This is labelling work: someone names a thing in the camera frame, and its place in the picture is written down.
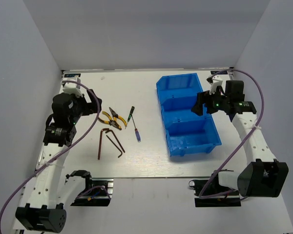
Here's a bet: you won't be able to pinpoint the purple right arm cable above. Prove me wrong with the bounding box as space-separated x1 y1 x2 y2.
198 69 264 200

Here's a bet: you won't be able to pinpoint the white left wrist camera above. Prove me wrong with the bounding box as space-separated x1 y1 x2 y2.
62 77 83 98

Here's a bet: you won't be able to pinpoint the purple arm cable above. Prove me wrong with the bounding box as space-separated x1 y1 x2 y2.
198 69 264 200
0 81 111 234

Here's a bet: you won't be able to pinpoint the corner label sticker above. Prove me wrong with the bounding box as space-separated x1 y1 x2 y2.
64 73 81 78
210 71 228 75

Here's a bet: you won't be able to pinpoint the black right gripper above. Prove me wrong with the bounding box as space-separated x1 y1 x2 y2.
191 87 230 116

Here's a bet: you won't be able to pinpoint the blue red screwdriver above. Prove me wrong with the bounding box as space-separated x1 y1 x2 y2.
131 116 141 142

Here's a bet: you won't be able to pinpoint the yellow black pliers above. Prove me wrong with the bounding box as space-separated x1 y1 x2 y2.
109 107 127 127

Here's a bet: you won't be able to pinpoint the blue plastic divided bin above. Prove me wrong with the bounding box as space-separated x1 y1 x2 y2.
156 73 222 156

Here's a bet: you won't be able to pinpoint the yellow black cutters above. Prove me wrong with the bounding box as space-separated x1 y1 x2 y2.
98 111 122 130

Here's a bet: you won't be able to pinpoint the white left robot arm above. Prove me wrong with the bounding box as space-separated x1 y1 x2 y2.
15 88 102 233

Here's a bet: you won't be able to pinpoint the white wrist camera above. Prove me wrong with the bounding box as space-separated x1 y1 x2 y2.
62 77 83 98
207 75 223 95

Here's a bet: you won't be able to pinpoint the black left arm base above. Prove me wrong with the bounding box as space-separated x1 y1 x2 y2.
71 178 114 207

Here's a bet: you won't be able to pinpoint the green black screwdriver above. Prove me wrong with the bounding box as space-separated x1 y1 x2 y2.
125 106 135 128

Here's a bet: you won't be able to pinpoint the large brown hex key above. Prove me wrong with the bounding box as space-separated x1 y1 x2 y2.
97 128 111 160

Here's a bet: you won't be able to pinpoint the left corner label sticker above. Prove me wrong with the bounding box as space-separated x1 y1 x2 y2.
64 73 81 78

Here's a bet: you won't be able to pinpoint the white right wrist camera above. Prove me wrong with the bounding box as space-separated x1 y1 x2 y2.
207 75 223 95

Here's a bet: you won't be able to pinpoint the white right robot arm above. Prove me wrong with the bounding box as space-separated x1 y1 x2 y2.
192 77 289 199

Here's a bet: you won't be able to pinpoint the small brown hex key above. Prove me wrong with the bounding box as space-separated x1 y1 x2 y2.
105 129 125 158

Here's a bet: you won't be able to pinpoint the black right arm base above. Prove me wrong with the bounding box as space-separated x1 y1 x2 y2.
188 178 241 208

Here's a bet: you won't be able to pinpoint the right corner label sticker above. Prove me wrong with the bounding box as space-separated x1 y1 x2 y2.
210 71 228 75

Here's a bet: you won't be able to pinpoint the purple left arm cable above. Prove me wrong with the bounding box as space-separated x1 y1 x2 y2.
0 81 111 234

